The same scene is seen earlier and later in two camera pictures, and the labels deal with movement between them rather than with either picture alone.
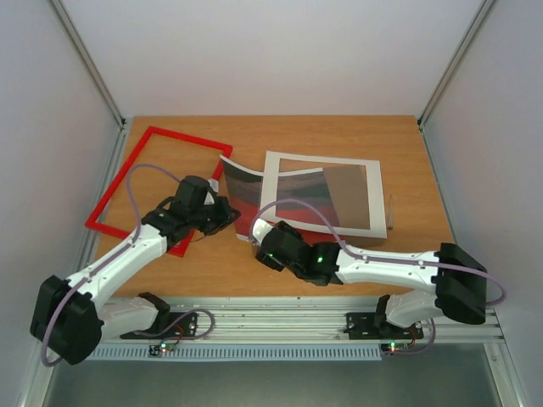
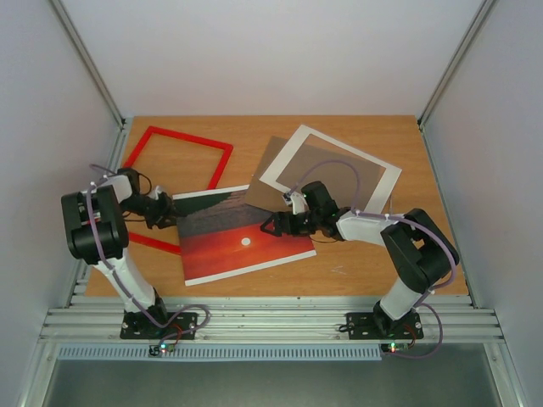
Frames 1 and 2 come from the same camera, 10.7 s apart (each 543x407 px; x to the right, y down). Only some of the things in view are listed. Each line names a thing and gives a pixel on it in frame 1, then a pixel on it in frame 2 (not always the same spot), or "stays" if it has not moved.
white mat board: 377,210 → 383,188
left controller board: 154,350 stays
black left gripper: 221,214 → 160,209
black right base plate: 361,326 stays
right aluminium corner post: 486,8 stays
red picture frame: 179,248 stays
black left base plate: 170,325 stays
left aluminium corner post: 118,150 stays
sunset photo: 302,197 → 221,236
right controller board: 394,347 stays
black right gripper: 266,248 → 284,223
